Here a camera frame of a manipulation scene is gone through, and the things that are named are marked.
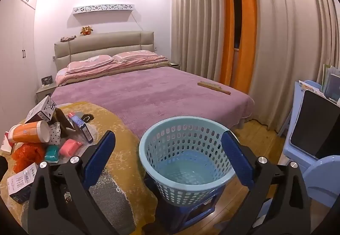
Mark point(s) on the black tablet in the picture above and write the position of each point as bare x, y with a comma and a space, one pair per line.
316, 123

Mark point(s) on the red white packet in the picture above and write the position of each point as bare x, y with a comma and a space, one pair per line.
5, 143

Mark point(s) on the polka dot paper cup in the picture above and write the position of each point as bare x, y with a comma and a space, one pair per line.
55, 134

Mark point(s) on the folded wooden fan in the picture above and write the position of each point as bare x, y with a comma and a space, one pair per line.
213, 87

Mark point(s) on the orange plastic bag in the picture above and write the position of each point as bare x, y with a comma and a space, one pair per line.
26, 158

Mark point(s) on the pink clay bag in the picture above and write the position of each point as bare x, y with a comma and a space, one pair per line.
69, 148

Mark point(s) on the orange paper cup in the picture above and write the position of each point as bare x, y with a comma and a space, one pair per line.
26, 132

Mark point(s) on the light blue plastic basket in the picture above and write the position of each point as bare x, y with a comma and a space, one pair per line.
186, 168

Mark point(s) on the blue toothpaste box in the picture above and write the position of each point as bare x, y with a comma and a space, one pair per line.
83, 128

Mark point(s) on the beige padded headboard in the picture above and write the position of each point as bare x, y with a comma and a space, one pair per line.
106, 44

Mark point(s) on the white printed medicine box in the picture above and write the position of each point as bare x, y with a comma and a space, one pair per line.
20, 184

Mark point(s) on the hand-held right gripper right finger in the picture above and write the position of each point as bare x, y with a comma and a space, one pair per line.
236, 155

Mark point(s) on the white wardrobe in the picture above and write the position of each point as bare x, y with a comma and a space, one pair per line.
16, 52

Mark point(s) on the dark small box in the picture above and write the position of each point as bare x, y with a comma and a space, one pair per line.
46, 81

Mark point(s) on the bed with purple cover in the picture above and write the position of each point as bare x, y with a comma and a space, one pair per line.
159, 91

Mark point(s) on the teal clay bag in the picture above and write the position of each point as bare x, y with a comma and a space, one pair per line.
51, 154

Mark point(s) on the dark window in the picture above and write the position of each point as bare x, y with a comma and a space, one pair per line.
236, 12

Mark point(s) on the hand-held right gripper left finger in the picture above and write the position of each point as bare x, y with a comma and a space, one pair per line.
99, 155

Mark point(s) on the grey nightstand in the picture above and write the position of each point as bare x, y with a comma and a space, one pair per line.
45, 91
174, 65

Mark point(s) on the beige curtain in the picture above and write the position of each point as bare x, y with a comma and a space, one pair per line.
292, 38
199, 25

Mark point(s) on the white black printed carton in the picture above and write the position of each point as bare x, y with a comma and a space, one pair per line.
42, 109

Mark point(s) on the pink pillow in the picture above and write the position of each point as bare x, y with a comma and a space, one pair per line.
89, 63
134, 55

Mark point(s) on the blue plastic stool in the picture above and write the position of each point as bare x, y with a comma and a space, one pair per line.
202, 213

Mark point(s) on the brown plush toy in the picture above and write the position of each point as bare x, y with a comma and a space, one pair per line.
86, 30

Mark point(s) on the stack of books and papers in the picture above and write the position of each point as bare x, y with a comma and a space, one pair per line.
330, 83

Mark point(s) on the patterned cloth strip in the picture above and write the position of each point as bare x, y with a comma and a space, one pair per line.
68, 38

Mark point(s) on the yellow printed blanket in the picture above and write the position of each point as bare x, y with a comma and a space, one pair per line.
122, 144

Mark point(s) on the white patterned wall shelf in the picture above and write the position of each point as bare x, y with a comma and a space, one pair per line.
103, 8

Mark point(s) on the orange curtain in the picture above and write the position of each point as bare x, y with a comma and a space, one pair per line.
248, 38
228, 25

